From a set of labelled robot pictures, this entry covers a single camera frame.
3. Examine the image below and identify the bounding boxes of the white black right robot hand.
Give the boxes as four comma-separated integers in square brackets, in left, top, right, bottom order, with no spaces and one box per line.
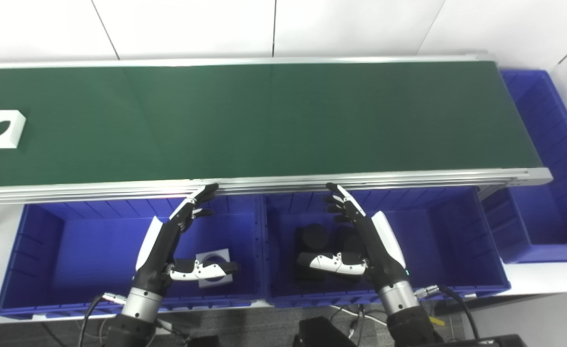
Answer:
[296,182,410,291]

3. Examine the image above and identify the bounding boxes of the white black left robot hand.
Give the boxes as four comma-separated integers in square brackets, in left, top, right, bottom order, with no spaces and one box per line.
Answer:
[133,182,240,294]

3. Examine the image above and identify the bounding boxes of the white square part with hole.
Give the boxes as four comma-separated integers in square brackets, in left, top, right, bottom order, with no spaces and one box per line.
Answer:
[196,248,236,289]
[0,110,27,149]

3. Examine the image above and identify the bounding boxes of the black cylinder part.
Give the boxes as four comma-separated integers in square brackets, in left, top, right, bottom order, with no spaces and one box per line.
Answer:
[336,226,367,257]
[296,223,333,281]

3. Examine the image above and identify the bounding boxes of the blue plastic bin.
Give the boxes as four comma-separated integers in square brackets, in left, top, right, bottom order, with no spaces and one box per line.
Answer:
[0,195,267,320]
[481,70,567,265]
[262,187,512,309]

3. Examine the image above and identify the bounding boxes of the green conveyor belt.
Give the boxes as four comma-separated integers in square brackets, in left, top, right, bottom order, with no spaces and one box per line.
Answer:
[0,60,544,188]

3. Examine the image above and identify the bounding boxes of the black robot body box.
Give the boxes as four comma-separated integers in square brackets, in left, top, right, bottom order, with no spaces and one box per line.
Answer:
[293,317,357,347]

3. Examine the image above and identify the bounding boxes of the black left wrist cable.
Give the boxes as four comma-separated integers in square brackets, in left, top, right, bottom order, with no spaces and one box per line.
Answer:
[77,292,127,347]

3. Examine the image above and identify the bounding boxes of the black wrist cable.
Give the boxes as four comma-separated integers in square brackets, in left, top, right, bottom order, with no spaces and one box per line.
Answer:
[77,292,127,347]
[414,284,481,340]

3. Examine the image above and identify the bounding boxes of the aluminium conveyor frame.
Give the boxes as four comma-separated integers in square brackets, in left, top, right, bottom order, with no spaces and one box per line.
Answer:
[0,52,553,232]

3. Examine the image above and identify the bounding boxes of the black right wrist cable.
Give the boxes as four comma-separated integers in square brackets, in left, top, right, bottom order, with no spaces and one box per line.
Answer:
[414,284,481,340]

